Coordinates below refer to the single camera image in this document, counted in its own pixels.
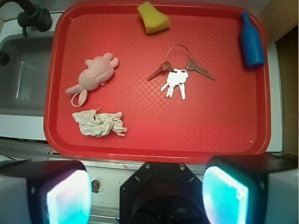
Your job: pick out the red plastic tray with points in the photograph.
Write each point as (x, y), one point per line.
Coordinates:
(231, 115)

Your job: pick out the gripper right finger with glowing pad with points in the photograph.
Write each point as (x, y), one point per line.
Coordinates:
(252, 189)

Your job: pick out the silver key bunch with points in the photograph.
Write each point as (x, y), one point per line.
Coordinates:
(178, 77)

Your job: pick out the yellow sponge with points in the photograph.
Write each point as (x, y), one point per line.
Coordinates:
(154, 21)

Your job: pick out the pink plush mouse toy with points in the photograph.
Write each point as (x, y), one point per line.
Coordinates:
(99, 70)

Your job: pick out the grey toy faucet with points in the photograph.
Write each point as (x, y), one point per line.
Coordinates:
(31, 16)

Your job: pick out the crumpled white paper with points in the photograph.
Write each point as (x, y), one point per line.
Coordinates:
(95, 124)

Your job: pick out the blue plastic bottle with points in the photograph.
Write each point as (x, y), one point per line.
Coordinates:
(251, 44)

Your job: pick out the grey toy sink basin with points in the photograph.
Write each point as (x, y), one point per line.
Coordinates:
(23, 80)

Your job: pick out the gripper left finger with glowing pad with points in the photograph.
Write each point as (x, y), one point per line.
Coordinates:
(44, 192)

